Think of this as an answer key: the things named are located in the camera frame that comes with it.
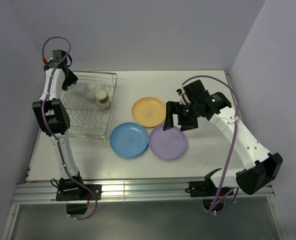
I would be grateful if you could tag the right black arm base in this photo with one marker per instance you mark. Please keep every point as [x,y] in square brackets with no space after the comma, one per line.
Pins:
[203,188]

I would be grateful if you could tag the white ceramic bowl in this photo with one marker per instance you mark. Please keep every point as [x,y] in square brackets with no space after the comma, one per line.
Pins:
[91,89]

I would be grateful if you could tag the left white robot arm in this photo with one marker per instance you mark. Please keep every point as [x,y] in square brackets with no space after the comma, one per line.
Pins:
[53,119]

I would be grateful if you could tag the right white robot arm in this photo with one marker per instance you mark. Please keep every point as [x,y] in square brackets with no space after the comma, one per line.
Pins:
[260,166]

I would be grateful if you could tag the orange plate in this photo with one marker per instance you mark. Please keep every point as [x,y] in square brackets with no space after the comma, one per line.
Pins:
[149,112]

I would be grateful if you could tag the clear glass cup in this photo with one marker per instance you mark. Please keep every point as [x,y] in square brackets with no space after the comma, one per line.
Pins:
[70,87]

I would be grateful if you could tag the metal wire dish rack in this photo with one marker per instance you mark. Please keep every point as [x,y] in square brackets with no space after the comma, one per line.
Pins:
[87,120]

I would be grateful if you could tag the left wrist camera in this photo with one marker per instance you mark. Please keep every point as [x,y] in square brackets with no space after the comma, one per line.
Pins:
[47,61]

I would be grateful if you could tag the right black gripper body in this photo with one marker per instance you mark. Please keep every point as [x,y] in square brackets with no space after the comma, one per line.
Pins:
[188,115]

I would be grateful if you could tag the steel cup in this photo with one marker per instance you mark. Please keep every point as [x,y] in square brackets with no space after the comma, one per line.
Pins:
[102,99]

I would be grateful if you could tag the purple plate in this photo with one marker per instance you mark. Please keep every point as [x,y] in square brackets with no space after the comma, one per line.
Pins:
[169,144]

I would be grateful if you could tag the blue plate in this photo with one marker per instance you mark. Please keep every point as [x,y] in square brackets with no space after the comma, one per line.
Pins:
[129,139]

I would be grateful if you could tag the aluminium mounting rail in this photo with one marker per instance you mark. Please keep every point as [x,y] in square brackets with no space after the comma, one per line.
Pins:
[118,190]

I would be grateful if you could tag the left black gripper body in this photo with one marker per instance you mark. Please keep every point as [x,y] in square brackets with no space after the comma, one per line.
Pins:
[70,78]

